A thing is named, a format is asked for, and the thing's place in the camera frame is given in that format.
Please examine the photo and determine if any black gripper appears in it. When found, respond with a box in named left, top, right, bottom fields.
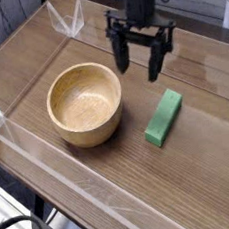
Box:
left=105, top=0, right=176, bottom=82

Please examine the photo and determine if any green rectangular block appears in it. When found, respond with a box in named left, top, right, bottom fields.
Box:
left=145, top=89, right=183, bottom=147

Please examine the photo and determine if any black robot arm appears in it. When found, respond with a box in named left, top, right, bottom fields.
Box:
left=105, top=0, right=177, bottom=82

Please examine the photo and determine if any brown wooden bowl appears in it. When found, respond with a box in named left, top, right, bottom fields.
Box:
left=46, top=62, right=123, bottom=148

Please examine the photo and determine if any clear acrylic front barrier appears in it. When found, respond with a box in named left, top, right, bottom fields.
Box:
left=0, top=111, right=186, bottom=229

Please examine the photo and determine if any black table leg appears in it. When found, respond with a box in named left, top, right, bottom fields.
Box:
left=34, top=195, right=45, bottom=219

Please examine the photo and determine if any clear acrylic corner bracket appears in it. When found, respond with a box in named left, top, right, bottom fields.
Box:
left=46, top=0, right=84, bottom=38

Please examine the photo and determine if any white post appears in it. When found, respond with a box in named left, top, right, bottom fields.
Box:
left=223, top=0, right=229, bottom=29

